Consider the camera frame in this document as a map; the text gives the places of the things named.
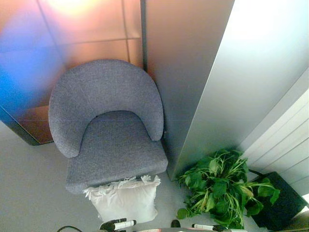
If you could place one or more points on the white fringed pillow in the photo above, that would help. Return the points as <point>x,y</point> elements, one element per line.
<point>125,203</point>

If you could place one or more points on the grey fabric tub armchair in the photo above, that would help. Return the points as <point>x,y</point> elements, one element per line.
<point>108,96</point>

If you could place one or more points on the green leafy potted plant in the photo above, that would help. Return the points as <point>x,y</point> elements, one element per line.
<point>217,188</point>

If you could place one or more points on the white slatted radiator panel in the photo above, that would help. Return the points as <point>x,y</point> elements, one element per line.
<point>277,149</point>

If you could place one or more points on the black square planter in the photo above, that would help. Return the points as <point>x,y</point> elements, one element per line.
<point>285,205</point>

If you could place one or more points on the dark metal partition frame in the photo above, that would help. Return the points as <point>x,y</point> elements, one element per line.
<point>29,141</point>

